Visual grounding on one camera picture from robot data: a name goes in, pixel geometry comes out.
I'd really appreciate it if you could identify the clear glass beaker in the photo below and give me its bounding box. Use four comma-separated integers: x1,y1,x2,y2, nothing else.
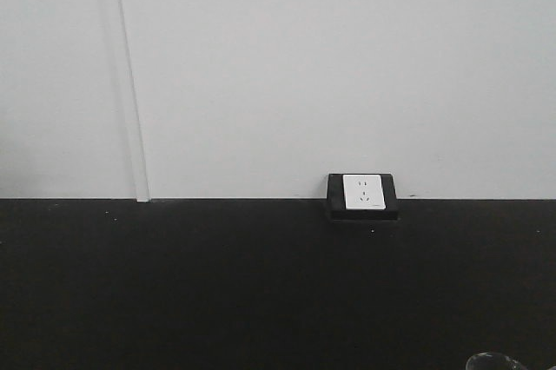
465,352,527,370

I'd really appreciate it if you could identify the black socket housing box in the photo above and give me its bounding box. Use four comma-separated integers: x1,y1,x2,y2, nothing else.
326,173,399,222

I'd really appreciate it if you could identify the white power socket plate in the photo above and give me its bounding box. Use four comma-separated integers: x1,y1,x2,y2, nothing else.
342,175,386,210

